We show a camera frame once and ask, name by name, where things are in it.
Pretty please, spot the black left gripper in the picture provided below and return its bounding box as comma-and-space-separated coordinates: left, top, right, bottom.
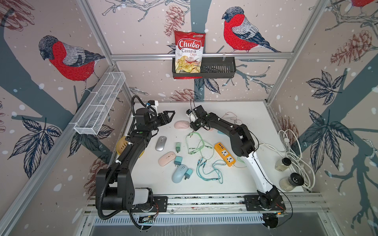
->
146, 111, 175, 132

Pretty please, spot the pink computer mouse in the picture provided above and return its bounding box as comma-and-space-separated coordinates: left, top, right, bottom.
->
174, 121, 190, 129
158, 151, 176, 167

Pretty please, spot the silver grey computer mouse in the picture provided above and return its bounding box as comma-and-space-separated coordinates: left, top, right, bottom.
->
155, 136, 167, 151

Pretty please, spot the light green charging cable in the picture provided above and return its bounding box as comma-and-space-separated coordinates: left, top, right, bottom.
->
185, 131, 215, 161

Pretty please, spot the light green charger plug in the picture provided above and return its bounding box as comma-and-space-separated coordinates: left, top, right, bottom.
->
175, 142, 181, 153

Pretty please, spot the pink charging cable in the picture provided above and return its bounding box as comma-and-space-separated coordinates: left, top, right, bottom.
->
221, 112, 243, 126

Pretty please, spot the teal charger plug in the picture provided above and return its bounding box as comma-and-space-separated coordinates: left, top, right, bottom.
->
184, 168, 193, 180
174, 156, 183, 167

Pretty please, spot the orange power strip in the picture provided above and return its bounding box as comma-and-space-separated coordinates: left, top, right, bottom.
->
214, 143, 236, 167

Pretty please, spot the light blue computer mouse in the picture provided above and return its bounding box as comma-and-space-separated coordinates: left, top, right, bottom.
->
172, 164, 188, 183

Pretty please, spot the teal charging cable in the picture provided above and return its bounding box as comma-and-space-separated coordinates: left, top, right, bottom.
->
195, 157, 228, 185

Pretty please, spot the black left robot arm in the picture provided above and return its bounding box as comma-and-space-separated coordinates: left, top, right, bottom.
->
95, 95, 175, 220

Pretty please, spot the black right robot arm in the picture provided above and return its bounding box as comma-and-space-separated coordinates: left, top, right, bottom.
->
186, 105, 287, 210

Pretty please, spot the flat pink computer mouse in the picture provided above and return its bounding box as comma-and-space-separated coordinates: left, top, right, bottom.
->
158, 151, 176, 167

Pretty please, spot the yellow bowl with buns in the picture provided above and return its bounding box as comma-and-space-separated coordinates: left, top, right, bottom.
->
116, 136, 129, 155

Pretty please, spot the red Chuba cassava chips bag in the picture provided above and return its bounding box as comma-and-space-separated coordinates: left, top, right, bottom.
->
174, 31, 206, 73

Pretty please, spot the glass jar black lid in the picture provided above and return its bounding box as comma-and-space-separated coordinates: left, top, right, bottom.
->
279, 173, 304, 192
275, 157, 292, 172

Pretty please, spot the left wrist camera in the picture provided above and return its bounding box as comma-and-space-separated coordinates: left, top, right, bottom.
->
146, 100, 158, 110

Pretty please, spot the black wire wall basket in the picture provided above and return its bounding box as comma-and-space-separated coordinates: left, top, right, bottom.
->
172, 57, 236, 79

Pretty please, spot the white wire mesh shelf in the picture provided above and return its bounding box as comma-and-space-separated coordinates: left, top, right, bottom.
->
74, 72, 126, 135

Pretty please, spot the horizontal aluminium frame bar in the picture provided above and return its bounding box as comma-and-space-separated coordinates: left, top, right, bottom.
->
110, 52, 294, 62

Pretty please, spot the white coiled power cable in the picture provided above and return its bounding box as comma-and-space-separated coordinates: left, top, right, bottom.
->
256, 129, 316, 190

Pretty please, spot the aluminium frame corner post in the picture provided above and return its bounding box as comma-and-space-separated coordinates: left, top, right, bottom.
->
77, 0, 135, 105

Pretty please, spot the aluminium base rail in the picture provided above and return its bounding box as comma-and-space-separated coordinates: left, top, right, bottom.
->
84, 191, 329, 227

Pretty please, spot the right rear frame post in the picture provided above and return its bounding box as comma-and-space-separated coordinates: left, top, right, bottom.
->
266, 0, 329, 105

